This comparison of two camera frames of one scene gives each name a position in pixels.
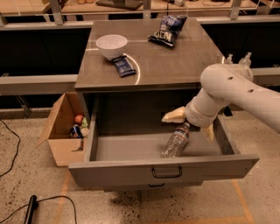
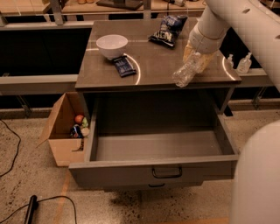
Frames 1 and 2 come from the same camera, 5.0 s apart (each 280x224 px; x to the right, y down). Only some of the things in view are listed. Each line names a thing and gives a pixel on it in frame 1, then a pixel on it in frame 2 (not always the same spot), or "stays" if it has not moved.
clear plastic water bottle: (177, 142) to (184, 75)
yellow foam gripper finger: (177, 115) to (187, 50)
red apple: (78, 120) stays
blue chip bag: (169, 30) stays
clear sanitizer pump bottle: (246, 60) stays
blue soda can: (75, 131) stays
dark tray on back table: (131, 4) stays
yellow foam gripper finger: (209, 130) to (206, 59)
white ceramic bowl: (111, 45) stays
